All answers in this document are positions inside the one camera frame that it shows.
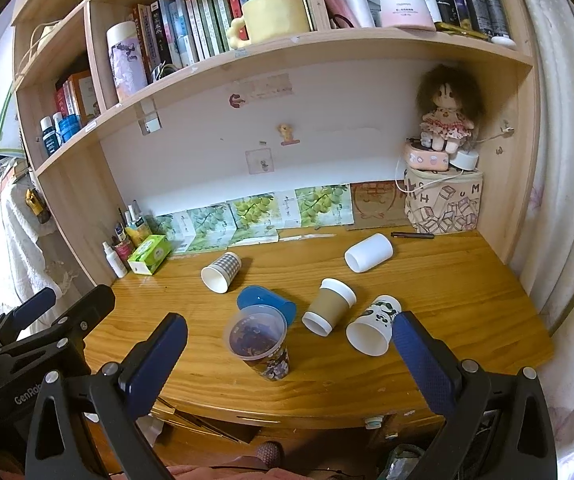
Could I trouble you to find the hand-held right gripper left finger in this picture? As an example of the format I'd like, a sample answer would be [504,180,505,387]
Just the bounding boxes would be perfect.
[24,312,189,480]

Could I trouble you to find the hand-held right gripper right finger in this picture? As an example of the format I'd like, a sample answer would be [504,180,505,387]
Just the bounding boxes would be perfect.
[391,311,560,480]

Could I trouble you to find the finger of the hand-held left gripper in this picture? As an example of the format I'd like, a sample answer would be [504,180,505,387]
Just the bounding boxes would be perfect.
[0,285,116,362]
[0,287,58,350]

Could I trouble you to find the panda print paper cup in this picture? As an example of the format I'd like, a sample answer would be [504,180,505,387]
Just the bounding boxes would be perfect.
[345,295,402,357]

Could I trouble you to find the clear printed plastic cup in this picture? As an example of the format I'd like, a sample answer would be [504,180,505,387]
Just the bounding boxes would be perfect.
[223,304,290,382]

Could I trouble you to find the brown paper cup white rim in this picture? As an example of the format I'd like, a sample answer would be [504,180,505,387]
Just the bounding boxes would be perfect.
[302,278,357,336]

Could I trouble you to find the checkered paper cup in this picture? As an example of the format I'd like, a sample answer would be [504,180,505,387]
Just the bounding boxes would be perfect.
[201,252,244,294]

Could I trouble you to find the plain white cup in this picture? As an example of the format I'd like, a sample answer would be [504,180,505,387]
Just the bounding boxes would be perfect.
[344,233,394,274]

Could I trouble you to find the blue plastic cup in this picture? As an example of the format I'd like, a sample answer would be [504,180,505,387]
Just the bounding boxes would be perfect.
[237,285,297,328]

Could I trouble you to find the row of upright books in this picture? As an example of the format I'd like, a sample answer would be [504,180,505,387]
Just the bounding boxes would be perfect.
[132,0,318,70]

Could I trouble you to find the white lace cloth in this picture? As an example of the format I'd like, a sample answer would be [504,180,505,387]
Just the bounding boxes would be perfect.
[0,180,75,321]

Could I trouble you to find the white spray bottle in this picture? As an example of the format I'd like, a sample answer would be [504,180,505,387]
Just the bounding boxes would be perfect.
[102,241,129,279]

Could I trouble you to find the green tissue box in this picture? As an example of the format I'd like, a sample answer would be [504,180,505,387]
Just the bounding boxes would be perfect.
[127,235,173,276]

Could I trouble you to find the grape print tissue pack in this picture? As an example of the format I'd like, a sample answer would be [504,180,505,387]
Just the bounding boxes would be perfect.
[154,212,198,256]
[274,183,355,231]
[184,203,238,253]
[227,192,280,246]

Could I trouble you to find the person's pink clothing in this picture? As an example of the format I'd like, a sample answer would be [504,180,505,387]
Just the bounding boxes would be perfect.
[157,462,368,480]

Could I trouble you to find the pink knitted slipper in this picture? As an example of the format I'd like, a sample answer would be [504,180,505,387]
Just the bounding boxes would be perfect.
[254,441,285,468]

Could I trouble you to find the letter print fabric box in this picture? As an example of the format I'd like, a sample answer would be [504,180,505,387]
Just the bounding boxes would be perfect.
[403,166,484,234]

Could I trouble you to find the cat print cardboard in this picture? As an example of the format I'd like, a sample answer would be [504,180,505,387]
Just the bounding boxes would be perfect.
[349,181,410,231]

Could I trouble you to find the dark blue bottle white cap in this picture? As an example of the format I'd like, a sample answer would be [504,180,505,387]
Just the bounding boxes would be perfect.
[40,116,61,157]

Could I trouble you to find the white paper strip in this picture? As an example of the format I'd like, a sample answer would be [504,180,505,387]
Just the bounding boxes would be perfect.
[279,232,338,242]

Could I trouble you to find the green framed board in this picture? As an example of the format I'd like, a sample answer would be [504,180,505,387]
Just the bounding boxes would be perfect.
[0,90,25,156]

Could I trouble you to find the blue jar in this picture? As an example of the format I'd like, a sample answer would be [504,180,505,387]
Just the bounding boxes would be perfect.
[53,112,83,143]

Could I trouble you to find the pink patterned box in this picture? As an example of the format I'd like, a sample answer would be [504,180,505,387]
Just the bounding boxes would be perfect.
[403,139,451,170]

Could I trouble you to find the white round charger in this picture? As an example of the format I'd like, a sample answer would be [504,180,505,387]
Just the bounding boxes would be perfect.
[451,149,480,172]

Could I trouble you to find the red orange books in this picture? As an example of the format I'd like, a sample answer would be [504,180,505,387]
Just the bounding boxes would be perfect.
[54,71,99,121]

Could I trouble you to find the pale floral curtain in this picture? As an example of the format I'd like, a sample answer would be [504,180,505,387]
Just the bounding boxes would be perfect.
[504,0,574,480]

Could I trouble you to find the brown-haired plush doll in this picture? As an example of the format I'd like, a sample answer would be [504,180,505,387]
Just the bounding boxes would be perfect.
[413,65,485,153]

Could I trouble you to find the wooden shelf unit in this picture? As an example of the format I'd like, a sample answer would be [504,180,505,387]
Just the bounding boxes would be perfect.
[10,0,542,291]

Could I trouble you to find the pink cream jar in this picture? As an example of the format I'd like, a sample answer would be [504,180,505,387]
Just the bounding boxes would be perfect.
[379,0,436,31]

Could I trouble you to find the white cable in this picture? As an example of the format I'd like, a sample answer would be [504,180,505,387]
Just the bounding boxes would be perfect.
[393,157,468,196]

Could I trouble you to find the beige bag with rope handle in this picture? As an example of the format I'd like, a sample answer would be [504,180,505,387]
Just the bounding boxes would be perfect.
[27,20,64,58]

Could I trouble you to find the yellow mug flower handle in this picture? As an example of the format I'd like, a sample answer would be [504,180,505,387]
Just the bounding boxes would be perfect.
[229,0,313,51]

